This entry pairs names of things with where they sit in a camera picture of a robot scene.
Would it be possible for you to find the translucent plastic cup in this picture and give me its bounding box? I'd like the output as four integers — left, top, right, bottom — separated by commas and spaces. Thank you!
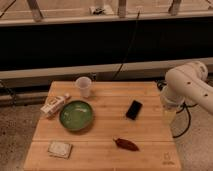
75, 77, 92, 98

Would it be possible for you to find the small white square packet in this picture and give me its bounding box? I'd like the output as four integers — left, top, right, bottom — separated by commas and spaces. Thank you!
48, 141, 73, 159

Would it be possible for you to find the black floor cable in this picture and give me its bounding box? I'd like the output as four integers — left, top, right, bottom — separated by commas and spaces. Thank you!
172, 101, 198, 139

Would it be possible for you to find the black smartphone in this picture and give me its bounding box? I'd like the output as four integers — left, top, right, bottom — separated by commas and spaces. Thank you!
126, 100, 142, 120

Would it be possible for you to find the dark red pepper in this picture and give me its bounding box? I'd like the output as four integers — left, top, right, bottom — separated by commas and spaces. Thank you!
114, 138, 139, 151

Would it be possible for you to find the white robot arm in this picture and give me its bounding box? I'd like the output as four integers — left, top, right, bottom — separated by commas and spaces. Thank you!
160, 61, 213, 125

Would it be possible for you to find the green ceramic bowl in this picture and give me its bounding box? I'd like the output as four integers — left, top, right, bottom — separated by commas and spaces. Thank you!
59, 100, 94, 131

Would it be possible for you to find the wooden table board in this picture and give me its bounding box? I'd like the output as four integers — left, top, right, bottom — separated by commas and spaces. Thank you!
24, 82, 181, 171

